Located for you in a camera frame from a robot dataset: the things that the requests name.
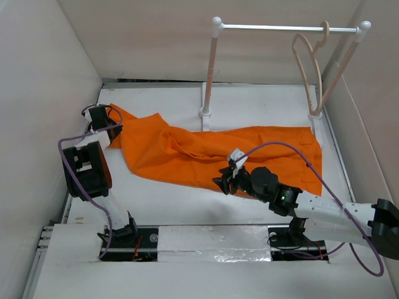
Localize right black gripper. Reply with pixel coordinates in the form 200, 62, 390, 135
212, 164, 269, 203

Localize orange trousers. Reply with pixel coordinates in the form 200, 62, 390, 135
107, 104, 322, 196

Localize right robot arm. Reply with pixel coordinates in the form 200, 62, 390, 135
213, 167, 398, 260

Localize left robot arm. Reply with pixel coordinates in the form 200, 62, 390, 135
58, 104, 139, 247

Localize wooden clothes hanger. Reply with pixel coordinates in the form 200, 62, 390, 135
291, 21, 330, 117

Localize white clothes rack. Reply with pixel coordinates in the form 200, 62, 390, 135
199, 16, 372, 131

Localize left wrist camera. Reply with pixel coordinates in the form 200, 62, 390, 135
81, 105, 101, 125

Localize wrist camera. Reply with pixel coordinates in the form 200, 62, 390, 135
227, 148, 248, 170
81, 105, 101, 125

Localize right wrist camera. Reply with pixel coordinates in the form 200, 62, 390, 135
227, 148, 248, 170

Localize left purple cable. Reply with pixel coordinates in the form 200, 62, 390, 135
58, 105, 124, 259

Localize purple cable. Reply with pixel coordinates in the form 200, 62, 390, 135
235, 141, 385, 277
58, 105, 124, 259

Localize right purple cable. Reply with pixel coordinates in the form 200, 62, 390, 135
235, 141, 385, 277

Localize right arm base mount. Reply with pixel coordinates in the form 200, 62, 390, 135
267, 218, 329, 262

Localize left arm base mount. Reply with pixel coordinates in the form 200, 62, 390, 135
97, 212, 159, 262

